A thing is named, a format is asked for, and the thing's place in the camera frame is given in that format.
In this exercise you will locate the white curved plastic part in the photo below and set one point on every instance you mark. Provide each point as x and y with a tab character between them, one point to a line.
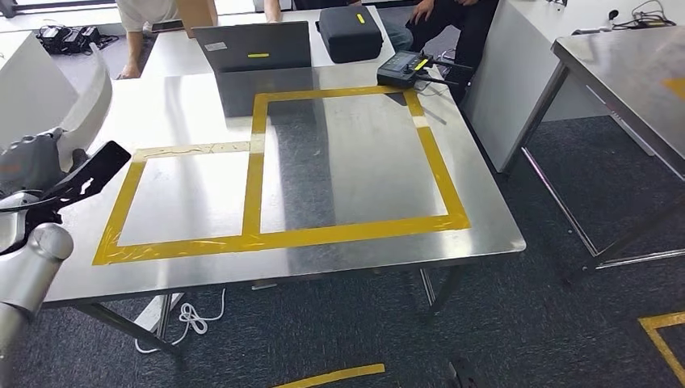
91	107

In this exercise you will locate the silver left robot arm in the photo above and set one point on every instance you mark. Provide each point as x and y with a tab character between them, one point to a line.
32	268

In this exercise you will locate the steel workbench table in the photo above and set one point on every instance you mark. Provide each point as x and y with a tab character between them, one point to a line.
348	160

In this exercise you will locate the black remote controller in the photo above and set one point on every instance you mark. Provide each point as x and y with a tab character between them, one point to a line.
396	67

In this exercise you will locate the black hard case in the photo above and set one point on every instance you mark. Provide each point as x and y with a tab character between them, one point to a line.
348	35

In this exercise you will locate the grey laptop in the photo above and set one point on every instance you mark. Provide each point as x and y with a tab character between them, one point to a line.
251	45

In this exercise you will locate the white cabinet desk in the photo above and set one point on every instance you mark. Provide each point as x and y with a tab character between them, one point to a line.
513	80

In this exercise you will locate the white floor power strip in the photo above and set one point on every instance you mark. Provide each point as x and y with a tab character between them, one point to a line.
155	316

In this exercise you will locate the brown cardboard box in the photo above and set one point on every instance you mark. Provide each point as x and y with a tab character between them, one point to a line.
195	16

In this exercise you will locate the black smartphone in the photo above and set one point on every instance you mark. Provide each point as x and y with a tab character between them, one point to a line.
168	25

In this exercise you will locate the black battery pack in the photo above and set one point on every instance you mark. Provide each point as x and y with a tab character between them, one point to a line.
74	40
51	40
91	35

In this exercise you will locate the steel side table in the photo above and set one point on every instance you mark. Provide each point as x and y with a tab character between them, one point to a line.
615	69

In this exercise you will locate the black computer mouse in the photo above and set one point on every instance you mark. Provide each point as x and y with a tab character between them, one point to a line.
613	14

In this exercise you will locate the white low table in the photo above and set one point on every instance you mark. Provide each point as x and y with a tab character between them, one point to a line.
27	91

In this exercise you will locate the yellow tape patch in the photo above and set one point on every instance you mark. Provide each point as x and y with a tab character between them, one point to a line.
675	88

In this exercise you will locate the black robot bracket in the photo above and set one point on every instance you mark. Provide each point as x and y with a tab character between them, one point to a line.
463	375

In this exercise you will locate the small yellow tape frame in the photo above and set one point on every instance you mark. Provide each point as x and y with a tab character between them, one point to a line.
120	214

